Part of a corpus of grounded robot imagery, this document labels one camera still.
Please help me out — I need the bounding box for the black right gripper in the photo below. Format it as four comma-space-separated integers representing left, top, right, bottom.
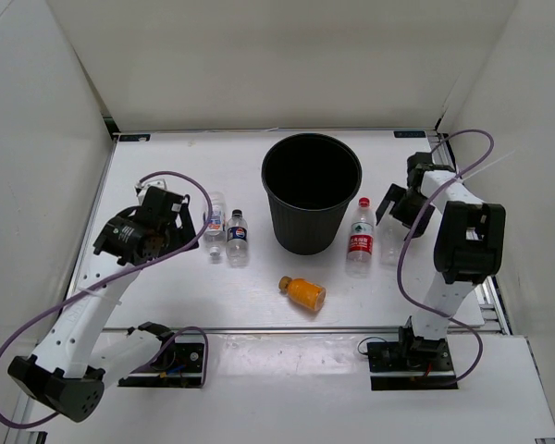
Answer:
376, 184, 436, 241

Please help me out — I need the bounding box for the clear unlabelled plastic bottle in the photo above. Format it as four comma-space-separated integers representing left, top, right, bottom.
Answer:
377, 216, 407, 267

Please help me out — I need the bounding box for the clear bottle blue orange label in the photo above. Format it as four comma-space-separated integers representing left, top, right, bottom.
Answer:
203, 191, 226, 263

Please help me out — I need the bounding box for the clear Pepsi bottle black cap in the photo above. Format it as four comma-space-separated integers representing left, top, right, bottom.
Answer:
226, 209, 249, 266

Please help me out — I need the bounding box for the red label water bottle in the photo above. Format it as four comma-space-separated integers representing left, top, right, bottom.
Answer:
346, 197, 376, 278

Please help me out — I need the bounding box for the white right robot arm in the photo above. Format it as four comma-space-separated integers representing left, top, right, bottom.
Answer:
376, 152, 506, 370

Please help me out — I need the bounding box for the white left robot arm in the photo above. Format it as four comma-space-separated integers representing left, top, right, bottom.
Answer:
7, 185, 198, 423

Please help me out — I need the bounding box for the black plastic waste bin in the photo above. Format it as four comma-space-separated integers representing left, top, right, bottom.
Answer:
261, 133, 363, 255

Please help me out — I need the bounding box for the orange juice bottle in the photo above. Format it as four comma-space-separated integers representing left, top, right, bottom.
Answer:
278, 276, 327, 312

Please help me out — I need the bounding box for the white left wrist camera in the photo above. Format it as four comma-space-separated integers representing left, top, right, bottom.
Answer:
134, 178, 167, 195

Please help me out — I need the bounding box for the aluminium frame rail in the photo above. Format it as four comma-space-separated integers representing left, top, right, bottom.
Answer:
96, 323, 415, 335

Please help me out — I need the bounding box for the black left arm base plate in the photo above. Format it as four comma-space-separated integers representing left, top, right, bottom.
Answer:
117, 329, 209, 389

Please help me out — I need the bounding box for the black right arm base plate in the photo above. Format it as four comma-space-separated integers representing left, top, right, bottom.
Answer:
356, 336, 459, 392

